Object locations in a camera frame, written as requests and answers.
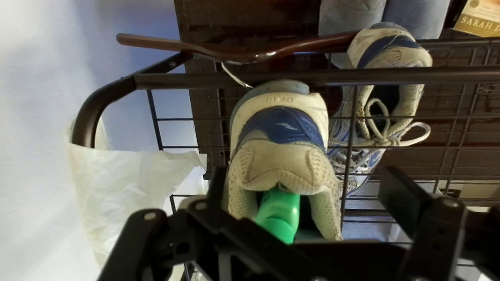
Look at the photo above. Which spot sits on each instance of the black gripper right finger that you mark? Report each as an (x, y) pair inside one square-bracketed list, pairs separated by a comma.
[(407, 200)]

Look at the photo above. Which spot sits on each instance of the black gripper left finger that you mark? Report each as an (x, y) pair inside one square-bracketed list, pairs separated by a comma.
[(218, 188)]

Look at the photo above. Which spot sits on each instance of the green plastic bottle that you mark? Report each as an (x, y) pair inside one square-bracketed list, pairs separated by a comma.
[(278, 216)]

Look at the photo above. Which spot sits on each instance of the white blue sneaker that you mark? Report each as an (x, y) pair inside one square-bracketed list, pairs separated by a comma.
[(281, 135)]

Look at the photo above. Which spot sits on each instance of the white plastic bag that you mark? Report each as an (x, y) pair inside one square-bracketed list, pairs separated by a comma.
[(125, 192)]

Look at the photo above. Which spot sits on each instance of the grey shoes on rack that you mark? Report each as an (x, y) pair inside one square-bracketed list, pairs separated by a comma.
[(387, 52)]

